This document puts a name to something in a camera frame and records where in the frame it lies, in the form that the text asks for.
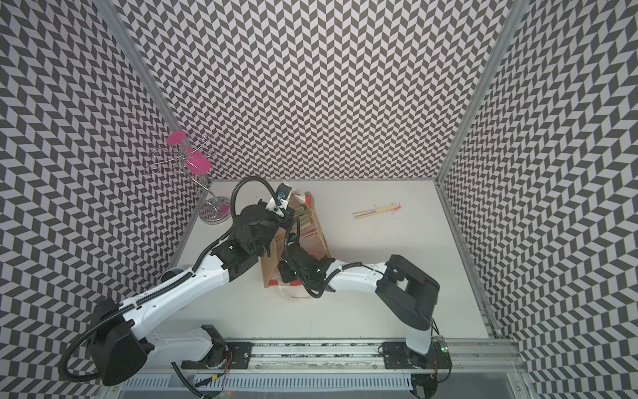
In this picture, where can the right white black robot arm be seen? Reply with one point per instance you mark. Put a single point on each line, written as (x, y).
(409, 292)

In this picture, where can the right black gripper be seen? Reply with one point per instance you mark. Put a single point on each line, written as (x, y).
(285, 268)

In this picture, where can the pink tassel folding fan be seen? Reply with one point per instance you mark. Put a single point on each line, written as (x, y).
(390, 208)

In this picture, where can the pink blue folding fan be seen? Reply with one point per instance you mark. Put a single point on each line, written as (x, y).
(308, 229)

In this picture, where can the blue roll of tape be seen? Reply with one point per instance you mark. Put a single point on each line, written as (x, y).
(170, 274)

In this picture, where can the burlap red tote bag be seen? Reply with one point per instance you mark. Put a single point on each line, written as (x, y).
(316, 245)

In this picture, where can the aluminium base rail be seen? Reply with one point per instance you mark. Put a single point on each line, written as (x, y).
(469, 355)

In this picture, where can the green folding fan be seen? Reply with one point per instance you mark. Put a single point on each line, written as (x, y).
(303, 214)

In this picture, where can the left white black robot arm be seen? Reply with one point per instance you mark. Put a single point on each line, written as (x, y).
(118, 343)

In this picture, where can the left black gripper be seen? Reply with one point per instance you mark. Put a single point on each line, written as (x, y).
(287, 218)

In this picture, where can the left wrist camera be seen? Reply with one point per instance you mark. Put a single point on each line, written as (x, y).
(280, 195)

